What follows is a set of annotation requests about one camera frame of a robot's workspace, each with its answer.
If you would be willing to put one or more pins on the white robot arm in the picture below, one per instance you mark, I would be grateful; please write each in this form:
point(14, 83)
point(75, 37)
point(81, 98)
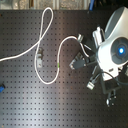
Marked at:
point(109, 46)

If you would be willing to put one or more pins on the metal cable clip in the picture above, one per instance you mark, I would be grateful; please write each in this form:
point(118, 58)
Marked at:
point(39, 58)

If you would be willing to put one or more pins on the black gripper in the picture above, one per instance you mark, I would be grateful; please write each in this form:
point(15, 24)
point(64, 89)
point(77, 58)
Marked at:
point(79, 61)

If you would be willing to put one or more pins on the blue object at edge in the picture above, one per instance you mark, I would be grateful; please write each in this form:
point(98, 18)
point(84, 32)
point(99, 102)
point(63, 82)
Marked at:
point(1, 88)

